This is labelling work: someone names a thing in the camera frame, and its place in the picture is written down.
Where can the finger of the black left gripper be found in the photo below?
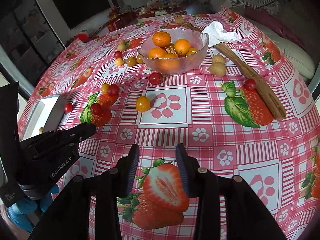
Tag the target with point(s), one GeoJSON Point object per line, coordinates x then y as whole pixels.
{"type": "Point", "coordinates": [51, 141]}

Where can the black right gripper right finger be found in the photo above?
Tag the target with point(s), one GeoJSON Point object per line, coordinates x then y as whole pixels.
{"type": "Point", "coordinates": [246, 215]}

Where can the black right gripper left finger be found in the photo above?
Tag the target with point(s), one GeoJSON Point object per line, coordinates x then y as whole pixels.
{"type": "Point", "coordinates": [68, 215]}

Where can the red cherry tomato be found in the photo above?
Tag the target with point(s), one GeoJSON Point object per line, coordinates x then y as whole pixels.
{"type": "Point", "coordinates": [96, 109]}

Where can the orange tomato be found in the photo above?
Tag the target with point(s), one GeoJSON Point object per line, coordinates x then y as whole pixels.
{"type": "Point", "coordinates": [142, 104]}

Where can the left hand blue glove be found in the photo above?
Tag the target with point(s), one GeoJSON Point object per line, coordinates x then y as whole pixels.
{"type": "Point", "coordinates": [18, 213]}

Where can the white shallow box tray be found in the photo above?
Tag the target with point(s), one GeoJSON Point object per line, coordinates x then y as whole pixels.
{"type": "Point", "coordinates": [47, 114]}

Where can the red tomato beside tray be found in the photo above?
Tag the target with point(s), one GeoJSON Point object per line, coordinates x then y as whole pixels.
{"type": "Point", "coordinates": [68, 107]}

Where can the yellow tomato mid pair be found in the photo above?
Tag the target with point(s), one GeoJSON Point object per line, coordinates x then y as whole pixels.
{"type": "Point", "coordinates": [104, 88]}

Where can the red tomato mid pair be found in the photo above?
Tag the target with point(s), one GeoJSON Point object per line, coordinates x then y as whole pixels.
{"type": "Point", "coordinates": [113, 90]}

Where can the small yellow tomato far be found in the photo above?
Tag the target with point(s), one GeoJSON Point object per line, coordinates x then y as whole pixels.
{"type": "Point", "coordinates": [119, 61]}

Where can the red tomato far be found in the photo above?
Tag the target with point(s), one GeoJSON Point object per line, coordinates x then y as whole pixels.
{"type": "Point", "coordinates": [118, 54]}

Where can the red round object on floor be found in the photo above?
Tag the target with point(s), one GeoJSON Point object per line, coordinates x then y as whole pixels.
{"type": "Point", "coordinates": [83, 37]}

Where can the brownish tomato far left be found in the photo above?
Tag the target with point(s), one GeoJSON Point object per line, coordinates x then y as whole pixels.
{"type": "Point", "coordinates": [131, 61]}

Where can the brownish tomato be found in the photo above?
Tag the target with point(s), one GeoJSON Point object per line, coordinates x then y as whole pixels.
{"type": "Point", "coordinates": [131, 61]}
{"type": "Point", "coordinates": [139, 59]}

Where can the far longan right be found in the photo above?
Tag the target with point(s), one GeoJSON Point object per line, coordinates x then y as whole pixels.
{"type": "Point", "coordinates": [121, 47]}

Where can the brownish tomato far right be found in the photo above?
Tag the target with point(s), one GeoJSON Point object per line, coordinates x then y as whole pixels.
{"type": "Point", "coordinates": [139, 59]}

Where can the red tomato near bowl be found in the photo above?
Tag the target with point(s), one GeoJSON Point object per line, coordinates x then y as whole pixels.
{"type": "Point", "coordinates": [155, 78]}

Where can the left mandarin orange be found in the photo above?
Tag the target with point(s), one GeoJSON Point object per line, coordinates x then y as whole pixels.
{"type": "Point", "coordinates": [155, 53]}

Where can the mandarin orange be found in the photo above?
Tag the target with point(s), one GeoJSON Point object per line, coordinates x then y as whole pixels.
{"type": "Point", "coordinates": [161, 39]}
{"type": "Point", "coordinates": [182, 46]}
{"type": "Point", "coordinates": [155, 53]}
{"type": "Point", "coordinates": [170, 63]}

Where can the red tomato by fork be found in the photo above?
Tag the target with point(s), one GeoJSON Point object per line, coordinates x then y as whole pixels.
{"type": "Point", "coordinates": [250, 84]}

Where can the pink strawberry tablecloth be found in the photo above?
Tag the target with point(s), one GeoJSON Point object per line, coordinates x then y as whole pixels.
{"type": "Point", "coordinates": [216, 121]}

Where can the front mandarin orange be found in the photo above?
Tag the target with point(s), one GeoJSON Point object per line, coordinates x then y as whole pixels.
{"type": "Point", "coordinates": [170, 63]}

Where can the black television screen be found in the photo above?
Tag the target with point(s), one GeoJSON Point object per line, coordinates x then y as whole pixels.
{"type": "Point", "coordinates": [75, 12]}

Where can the red gift box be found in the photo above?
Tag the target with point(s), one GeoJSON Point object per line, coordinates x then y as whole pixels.
{"type": "Point", "coordinates": [122, 20]}

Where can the top mandarin orange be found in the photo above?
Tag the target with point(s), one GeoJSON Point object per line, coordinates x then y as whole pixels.
{"type": "Point", "coordinates": [161, 39]}

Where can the clear glass fruit bowl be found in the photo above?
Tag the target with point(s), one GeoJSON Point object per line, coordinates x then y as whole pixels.
{"type": "Point", "coordinates": [194, 57]}

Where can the right mandarin orange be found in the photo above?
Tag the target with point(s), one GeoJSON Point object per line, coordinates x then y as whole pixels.
{"type": "Point", "coordinates": [182, 46]}

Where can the cluttered coffee table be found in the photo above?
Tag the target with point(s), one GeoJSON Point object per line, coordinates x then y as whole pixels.
{"type": "Point", "coordinates": [157, 8]}

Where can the longan near fork back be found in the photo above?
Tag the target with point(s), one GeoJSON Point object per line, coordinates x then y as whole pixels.
{"type": "Point", "coordinates": [218, 58]}

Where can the white crumpled tissue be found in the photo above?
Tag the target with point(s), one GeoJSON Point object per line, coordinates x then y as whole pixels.
{"type": "Point", "coordinates": [217, 34]}

